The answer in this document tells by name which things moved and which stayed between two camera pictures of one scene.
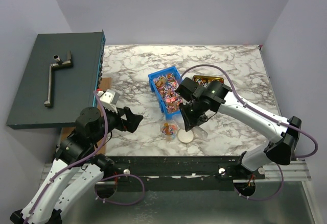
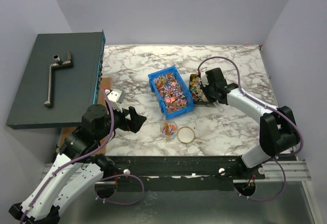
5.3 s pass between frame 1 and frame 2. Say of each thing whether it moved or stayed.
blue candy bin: stayed
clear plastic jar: stayed
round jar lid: stayed
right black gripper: moved
